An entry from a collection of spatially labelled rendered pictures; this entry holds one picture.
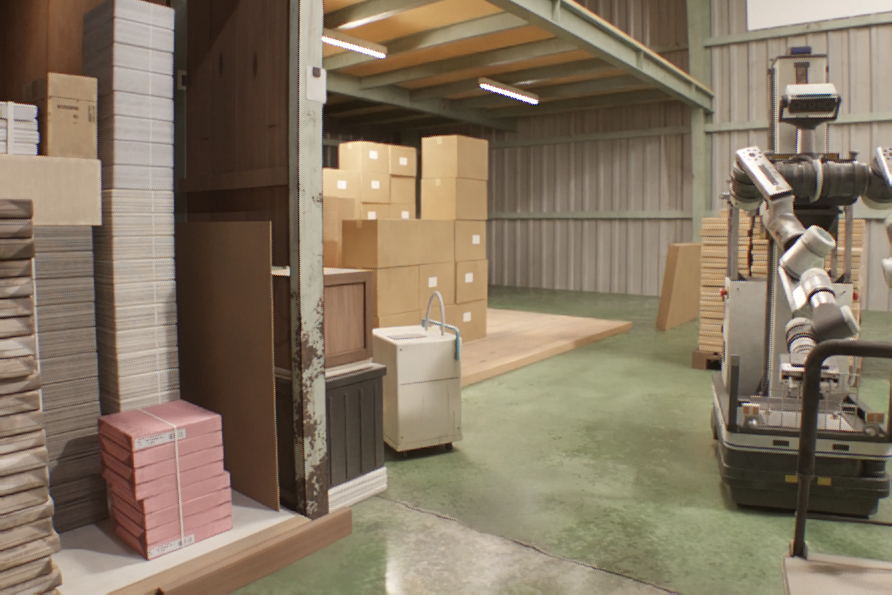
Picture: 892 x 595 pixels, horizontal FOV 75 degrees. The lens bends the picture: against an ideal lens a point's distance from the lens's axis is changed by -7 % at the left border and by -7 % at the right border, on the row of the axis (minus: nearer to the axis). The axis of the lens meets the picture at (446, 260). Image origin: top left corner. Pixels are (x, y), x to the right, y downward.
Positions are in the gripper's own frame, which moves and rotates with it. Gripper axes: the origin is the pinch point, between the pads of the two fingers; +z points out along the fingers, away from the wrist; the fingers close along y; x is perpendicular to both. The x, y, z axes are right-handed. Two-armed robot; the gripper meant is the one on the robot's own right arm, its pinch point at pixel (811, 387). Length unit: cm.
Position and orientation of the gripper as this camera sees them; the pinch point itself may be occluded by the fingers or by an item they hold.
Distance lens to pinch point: 174.5
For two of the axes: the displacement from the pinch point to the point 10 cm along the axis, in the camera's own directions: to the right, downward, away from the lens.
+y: -9.1, -0.2, 4.1
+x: -1.4, -9.2, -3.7
